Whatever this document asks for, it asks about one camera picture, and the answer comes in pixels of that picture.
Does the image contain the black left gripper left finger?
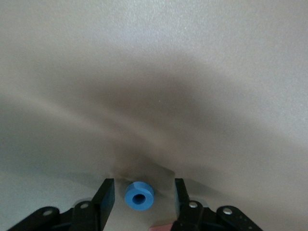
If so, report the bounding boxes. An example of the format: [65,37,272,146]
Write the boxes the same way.
[4,178,116,231]

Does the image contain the blue foam letter o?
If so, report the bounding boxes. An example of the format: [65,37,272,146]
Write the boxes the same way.
[124,180,154,212]

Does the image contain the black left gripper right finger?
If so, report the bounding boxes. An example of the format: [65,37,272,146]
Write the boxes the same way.
[172,178,263,231]

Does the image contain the pink foam letter g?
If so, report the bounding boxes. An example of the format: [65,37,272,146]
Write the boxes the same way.
[149,222,174,231]

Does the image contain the brown table cover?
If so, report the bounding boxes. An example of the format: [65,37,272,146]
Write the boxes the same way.
[0,0,308,231]

